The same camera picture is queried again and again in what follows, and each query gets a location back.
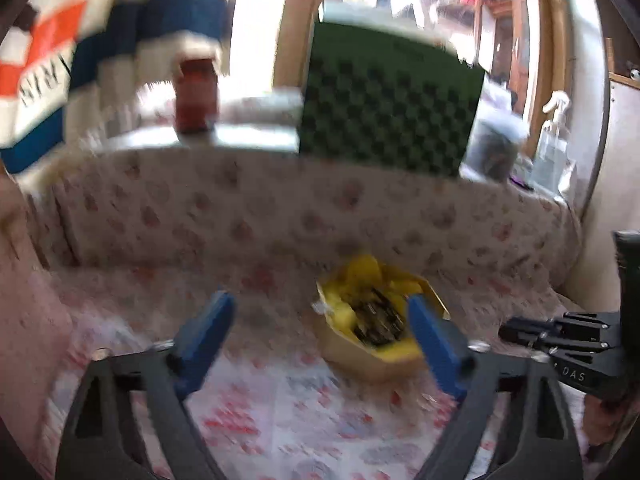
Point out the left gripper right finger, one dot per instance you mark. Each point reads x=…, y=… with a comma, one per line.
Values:
x=517, y=399

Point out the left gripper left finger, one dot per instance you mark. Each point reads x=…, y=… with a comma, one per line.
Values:
x=103, y=433

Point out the gold octagonal jewelry box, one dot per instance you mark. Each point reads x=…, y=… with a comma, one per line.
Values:
x=340, y=354

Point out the person's right hand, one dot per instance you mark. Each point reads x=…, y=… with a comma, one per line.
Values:
x=601, y=423

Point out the white cabinet door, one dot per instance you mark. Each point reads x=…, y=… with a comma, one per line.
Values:
x=593, y=282

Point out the purple black hair clip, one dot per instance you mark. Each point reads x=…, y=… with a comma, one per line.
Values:
x=520, y=183

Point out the clear spray bottle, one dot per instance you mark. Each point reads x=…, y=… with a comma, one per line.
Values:
x=551, y=153

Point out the grey container white lid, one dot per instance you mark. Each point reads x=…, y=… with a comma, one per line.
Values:
x=494, y=144

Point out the yellow tissue paper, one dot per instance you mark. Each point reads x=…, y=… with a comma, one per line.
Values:
x=365, y=301

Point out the green checkered box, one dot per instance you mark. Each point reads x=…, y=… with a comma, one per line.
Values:
x=381, y=91

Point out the red jar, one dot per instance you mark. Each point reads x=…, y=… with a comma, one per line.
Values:
x=196, y=90

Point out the striped colourful blanket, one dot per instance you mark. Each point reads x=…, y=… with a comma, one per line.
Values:
x=77, y=61

